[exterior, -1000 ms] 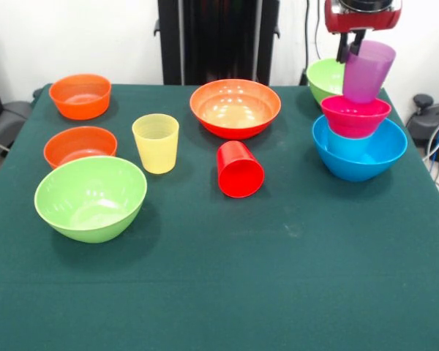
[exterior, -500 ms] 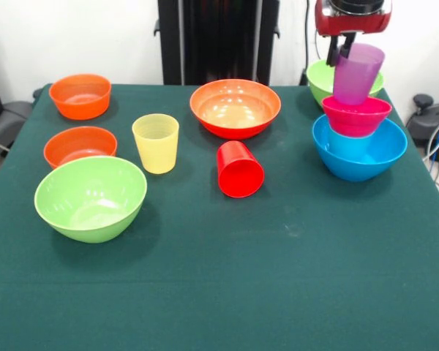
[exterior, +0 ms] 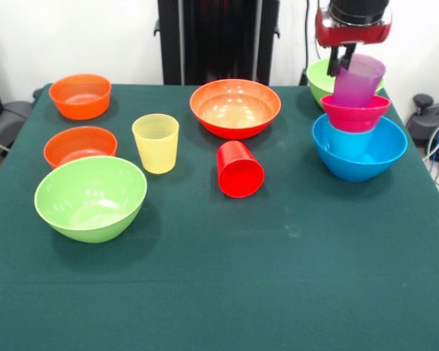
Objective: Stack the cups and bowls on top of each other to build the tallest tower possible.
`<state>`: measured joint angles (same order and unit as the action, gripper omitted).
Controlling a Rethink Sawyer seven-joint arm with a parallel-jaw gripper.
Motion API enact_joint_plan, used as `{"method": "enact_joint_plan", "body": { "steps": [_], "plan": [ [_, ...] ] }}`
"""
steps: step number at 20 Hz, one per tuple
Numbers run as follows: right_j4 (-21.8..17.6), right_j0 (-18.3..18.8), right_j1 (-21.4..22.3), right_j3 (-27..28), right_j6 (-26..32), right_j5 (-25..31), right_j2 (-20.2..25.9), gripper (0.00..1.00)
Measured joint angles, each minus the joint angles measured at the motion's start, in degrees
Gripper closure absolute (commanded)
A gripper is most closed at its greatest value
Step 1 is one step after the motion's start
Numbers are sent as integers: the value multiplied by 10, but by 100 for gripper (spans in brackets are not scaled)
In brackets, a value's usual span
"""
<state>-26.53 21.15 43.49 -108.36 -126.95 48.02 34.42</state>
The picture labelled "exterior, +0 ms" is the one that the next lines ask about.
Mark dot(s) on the green bowl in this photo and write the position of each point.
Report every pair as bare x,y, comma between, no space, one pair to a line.
320,86
90,204

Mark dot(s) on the small orange bowl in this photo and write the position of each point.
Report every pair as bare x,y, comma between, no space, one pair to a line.
69,146
77,104

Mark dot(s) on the blue bowl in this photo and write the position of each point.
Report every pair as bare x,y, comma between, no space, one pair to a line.
358,170

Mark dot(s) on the large orange bowl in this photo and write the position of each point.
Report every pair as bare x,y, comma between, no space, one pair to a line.
236,106

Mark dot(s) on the pink bowl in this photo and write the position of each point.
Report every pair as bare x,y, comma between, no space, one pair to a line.
355,118

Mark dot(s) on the blue cup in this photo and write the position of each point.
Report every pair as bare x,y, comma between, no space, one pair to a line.
347,144

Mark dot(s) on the purple cup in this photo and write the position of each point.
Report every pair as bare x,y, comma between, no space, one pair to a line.
356,87

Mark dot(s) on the red cup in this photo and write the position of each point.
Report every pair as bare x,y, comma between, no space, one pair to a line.
239,175

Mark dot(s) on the dark green table cloth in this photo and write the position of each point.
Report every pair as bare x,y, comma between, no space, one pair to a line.
219,274

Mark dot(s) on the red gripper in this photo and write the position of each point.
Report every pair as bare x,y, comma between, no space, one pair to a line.
351,34

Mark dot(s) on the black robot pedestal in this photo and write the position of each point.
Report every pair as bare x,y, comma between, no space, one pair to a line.
219,36

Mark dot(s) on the yellow cup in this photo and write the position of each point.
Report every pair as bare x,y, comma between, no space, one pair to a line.
155,150

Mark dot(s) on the gray chair base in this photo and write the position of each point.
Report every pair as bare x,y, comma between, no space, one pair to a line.
7,120

